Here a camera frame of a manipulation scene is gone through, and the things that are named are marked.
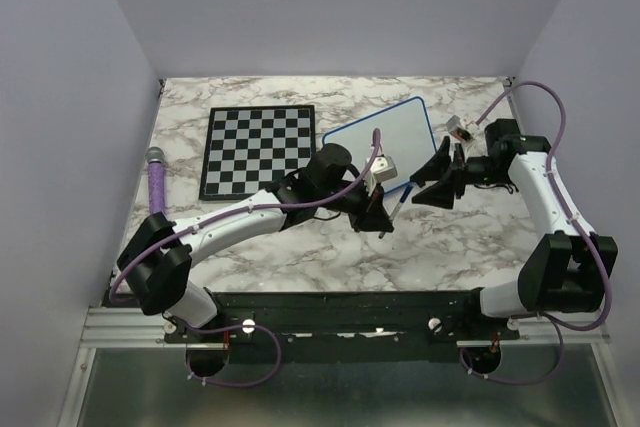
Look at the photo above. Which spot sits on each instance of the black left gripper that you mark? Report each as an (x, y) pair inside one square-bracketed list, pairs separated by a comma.
[(375, 218)]

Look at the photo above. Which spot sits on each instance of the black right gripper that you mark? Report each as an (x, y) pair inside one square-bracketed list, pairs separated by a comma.
[(442, 194)]

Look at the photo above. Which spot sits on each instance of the white blue whiteboard marker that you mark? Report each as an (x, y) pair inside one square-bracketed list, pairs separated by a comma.
[(403, 198)]

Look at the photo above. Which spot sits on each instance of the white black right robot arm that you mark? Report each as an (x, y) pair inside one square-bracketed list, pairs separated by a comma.
[(567, 269)]

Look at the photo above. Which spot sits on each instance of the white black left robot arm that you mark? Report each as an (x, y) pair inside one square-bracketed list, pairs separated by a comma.
[(157, 261)]

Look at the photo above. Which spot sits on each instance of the black white chessboard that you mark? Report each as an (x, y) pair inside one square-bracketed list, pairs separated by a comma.
[(248, 148)]

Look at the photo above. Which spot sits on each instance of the purple toy microphone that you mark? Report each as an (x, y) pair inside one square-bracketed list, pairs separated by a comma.
[(156, 171)]

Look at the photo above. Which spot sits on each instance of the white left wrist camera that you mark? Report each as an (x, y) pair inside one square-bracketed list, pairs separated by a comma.
[(382, 169)]

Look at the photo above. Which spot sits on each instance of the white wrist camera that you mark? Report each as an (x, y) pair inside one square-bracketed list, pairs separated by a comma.
[(382, 169), (462, 129)]

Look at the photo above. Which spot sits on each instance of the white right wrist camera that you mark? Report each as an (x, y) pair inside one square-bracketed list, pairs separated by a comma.
[(462, 129)]

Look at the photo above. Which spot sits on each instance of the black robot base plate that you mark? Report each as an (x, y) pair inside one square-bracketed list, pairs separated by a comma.
[(345, 327)]

